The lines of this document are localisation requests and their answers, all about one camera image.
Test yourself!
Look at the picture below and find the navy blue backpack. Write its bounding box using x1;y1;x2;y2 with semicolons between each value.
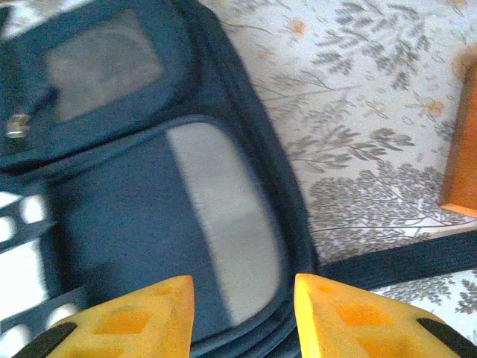
0;0;477;358

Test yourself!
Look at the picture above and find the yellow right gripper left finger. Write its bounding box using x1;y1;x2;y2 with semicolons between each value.
22;274;195;358

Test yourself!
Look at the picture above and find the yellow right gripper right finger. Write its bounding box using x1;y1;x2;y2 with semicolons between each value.
294;273;477;358

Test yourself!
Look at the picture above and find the gold wire stand wooden base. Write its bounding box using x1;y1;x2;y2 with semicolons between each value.
439;51;477;219

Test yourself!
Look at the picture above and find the floral table cloth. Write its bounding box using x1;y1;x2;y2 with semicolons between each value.
0;0;477;358

